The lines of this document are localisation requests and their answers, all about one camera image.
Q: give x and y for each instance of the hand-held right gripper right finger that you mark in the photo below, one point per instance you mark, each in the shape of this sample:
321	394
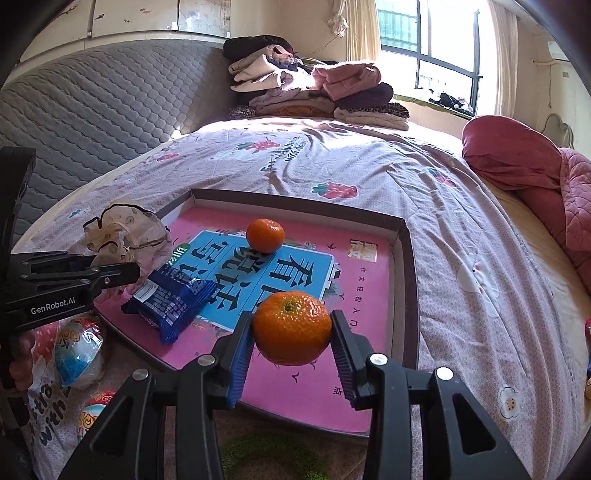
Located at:
345	360

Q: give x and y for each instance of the white wardrobe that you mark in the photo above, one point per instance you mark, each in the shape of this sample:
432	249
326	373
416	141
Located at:
138	18

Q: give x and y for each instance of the dark clothes on windowsill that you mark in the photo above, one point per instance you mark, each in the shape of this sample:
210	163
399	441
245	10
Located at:
452	102

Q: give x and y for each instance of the shallow brown cardboard box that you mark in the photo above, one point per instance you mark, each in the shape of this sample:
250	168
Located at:
401	286

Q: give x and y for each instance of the dark framed window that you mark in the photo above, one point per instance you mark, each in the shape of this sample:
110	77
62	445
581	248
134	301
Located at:
438	41

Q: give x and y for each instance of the green fuzzy hair scrunchie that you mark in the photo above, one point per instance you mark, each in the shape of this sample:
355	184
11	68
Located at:
277	454

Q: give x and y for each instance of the blue snack packet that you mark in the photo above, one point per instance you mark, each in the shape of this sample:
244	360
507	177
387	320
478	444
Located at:
171	300

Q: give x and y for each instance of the beige spotted hair scrunchie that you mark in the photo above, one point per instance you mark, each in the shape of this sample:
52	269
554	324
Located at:
134	235

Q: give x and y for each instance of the pink and blue book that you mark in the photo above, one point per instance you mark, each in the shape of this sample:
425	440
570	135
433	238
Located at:
295	258

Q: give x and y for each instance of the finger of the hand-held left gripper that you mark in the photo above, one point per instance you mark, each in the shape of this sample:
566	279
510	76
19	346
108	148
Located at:
51	263
106	279

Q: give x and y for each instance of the blue surprise egg toy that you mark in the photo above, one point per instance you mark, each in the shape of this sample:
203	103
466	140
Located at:
76	353

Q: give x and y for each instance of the person's left hand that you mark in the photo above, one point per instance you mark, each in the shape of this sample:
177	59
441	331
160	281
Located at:
22	369

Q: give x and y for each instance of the red-topped surprise egg toy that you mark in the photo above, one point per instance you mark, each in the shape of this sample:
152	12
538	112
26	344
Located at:
92	417

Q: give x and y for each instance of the orange mandarin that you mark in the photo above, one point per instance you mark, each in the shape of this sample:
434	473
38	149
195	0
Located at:
265	235
292	326

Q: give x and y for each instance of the beige curtain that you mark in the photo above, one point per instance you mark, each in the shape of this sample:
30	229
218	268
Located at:
503	55
362	32

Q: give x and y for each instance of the pile of folded clothes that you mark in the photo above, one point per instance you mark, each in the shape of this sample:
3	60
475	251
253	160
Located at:
314	87

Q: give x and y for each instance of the white air conditioner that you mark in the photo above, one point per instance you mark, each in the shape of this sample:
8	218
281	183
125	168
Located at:
557	51

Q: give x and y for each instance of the strawberry printed bedsheet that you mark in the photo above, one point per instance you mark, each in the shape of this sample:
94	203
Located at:
461	240

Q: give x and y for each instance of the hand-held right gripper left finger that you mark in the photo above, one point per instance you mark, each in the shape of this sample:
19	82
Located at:
242	364

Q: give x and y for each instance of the grey quilted headboard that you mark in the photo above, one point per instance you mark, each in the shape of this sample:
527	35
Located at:
92	106

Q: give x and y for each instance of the pink quilted blanket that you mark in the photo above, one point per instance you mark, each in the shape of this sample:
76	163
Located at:
512	166

